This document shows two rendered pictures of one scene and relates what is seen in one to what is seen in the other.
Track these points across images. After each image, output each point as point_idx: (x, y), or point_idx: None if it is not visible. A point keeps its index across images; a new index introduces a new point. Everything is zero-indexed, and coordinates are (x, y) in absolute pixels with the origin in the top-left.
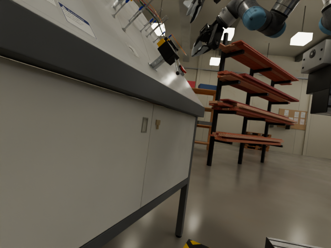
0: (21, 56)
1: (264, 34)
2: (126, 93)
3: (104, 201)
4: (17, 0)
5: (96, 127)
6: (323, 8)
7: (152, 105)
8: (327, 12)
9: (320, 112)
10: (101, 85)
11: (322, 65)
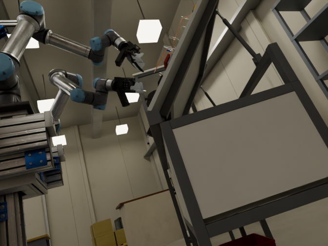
0: (164, 167)
1: (86, 100)
2: (165, 160)
3: (180, 204)
4: None
5: (171, 175)
6: (19, 63)
7: (166, 156)
8: (18, 68)
9: (52, 167)
10: (166, 162)
11: (52, 134)
